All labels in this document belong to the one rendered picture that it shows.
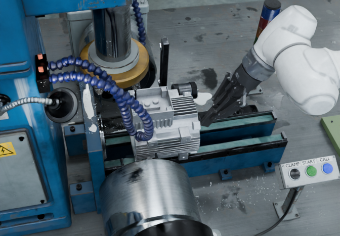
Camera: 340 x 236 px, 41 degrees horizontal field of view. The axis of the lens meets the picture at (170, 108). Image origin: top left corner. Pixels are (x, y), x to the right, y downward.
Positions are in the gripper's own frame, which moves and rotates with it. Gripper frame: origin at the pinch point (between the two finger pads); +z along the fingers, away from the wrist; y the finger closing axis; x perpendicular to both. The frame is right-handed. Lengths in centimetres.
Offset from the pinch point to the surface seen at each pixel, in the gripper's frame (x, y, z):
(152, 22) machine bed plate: 15, -84, 27
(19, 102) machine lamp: -61, 22, -12
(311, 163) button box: 22.9, 19.6, -9.9
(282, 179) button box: 16.1, 21.7, -3.2
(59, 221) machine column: -30, 12, 44
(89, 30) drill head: -28, -42, 13
